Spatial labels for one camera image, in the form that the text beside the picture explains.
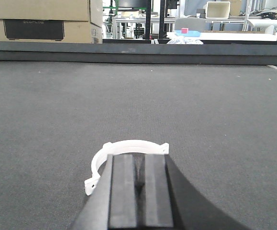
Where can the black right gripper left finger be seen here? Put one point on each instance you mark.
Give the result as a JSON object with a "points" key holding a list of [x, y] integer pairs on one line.
{"points": [[112, 206]]}

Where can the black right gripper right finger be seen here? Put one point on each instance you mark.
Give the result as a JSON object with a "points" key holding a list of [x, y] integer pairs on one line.
{"points": [[172, 203]]}

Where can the white curved PVC clamp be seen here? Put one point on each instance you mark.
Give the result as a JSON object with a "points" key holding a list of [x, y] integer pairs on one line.
{"points": [[117, 148]]}

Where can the white square bin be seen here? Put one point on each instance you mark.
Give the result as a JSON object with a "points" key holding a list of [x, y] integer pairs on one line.
{"points": [[217, 10]]}

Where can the crumpled plastic bag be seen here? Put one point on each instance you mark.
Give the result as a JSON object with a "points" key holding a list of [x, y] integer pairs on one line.
{"points": [[183, 40]]}

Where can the light blue tray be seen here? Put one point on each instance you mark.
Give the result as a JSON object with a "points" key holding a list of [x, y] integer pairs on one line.
{"points": [[188, 34]]}

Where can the pink cube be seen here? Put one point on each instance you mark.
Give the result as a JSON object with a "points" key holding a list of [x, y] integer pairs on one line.
{"points": [[184, 30]]}

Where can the large cardboard box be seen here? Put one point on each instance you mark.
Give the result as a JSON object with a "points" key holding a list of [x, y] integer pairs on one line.
{"points": [[64, 21]]}

